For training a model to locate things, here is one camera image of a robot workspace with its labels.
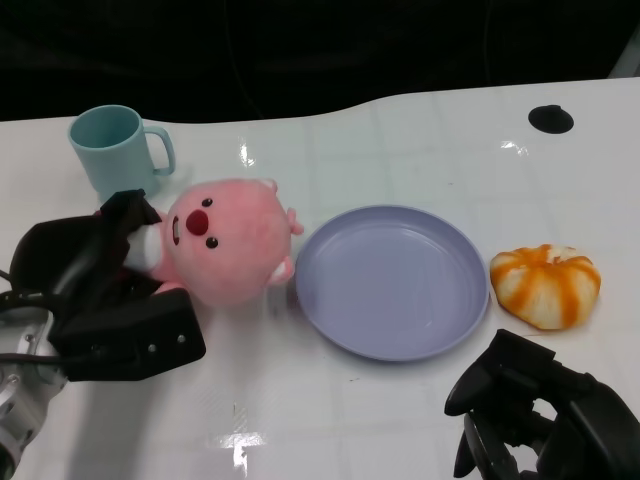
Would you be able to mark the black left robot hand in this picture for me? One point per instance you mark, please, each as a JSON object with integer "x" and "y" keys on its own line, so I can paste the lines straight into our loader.
{"x": 115, "y": 320}

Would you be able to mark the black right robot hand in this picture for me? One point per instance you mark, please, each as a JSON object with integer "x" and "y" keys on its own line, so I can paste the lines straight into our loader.
{"x": 595, "y": 425}

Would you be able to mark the pink plush beaver doll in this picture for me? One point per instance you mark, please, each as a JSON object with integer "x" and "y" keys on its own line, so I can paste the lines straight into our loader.
{"x": 235, "y": 250}

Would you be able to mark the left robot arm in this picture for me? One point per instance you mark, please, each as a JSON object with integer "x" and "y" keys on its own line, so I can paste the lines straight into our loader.
{"x": 20, "y": 405}

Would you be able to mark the lavender plastic plate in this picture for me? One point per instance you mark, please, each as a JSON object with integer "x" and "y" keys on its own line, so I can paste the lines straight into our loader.
{"x": 390, "y": 285}

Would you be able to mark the orange white bun toy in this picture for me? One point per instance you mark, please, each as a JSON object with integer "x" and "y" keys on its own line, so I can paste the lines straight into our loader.
{"x": 545, "y": 290}

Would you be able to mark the light blue plastic mug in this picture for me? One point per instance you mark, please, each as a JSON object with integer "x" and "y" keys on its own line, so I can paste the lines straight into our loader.
{"x": 120, "y": 165}

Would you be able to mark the black round table grommet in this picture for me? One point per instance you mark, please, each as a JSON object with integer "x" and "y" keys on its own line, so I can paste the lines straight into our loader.
{"x": 550, "y": 121}

